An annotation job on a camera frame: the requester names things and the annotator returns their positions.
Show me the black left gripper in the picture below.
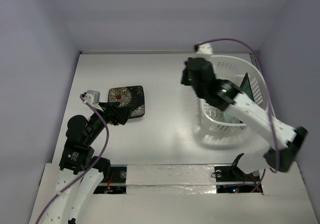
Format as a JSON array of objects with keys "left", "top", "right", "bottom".
[{"left": 85, "top": 100, "right": 133, "bottom": 143}]

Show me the small black floral plate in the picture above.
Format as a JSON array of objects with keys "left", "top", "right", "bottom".
[{"left": 108, "top": 86, "right": 145, "bottom": 109}]

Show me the pale green plate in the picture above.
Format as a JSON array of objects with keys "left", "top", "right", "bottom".
[{"left": 223, "top": 112, "right": 242, "bottom": 124}]

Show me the large black floral plate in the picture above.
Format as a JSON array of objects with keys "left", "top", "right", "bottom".
[{"left": 127, "top": 101, "right": 146, "bottom": 119}]

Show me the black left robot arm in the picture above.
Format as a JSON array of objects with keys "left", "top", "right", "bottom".
[{"left": 36, "top": 96, "right": 132, "bottom": 223}]

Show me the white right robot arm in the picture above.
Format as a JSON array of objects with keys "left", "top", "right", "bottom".
[{"left": 181, "top": 57, "right": 308, "bottom": 180}]

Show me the white plastic dish rack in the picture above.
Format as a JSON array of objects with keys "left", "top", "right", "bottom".
[{"left": 198, "top": 54, "right": 268, "bottom": 133}]

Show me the black teal square plate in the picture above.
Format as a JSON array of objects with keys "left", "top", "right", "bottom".
[{"left": 240, "top": 73, "right": 255, "bottom": 102}]

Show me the silver taped front panel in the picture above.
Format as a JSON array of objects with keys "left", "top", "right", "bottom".
[{"left": 125, "top": 164, "right": 217, "bottom": 195}]

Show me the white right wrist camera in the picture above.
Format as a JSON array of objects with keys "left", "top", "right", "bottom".
[{"left": 193, "top": 43, "right": 213, "bottom": 56}]

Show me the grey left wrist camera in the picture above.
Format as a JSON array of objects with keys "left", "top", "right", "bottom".
[{"left": 80, "top": 90, "right": 100, "bottom": 105}]

